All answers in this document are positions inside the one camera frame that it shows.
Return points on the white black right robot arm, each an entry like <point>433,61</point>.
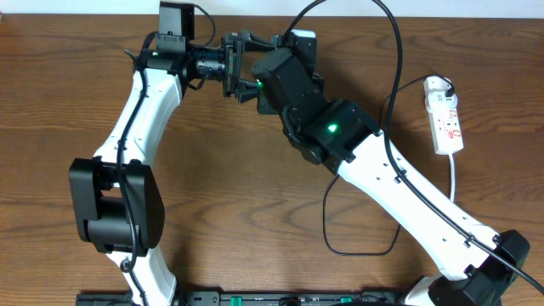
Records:
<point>475,262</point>

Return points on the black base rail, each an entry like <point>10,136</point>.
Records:
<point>204,298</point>

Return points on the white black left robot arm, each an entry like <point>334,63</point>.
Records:
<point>117,204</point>

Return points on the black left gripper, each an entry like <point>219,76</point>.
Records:
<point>231,64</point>

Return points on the white power strip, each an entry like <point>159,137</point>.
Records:
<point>441,104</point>

